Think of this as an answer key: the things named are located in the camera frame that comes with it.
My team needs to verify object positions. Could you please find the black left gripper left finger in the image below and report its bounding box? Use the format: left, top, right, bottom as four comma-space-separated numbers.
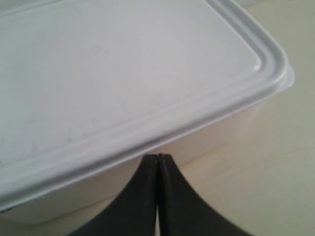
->
69, 154, 158, 236

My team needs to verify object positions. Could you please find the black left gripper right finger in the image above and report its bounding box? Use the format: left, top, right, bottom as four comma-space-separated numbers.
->
157, 154, 246, 236

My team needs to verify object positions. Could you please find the white lidded plastic container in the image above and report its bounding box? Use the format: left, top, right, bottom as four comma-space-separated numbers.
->
0, 0, 294, 224

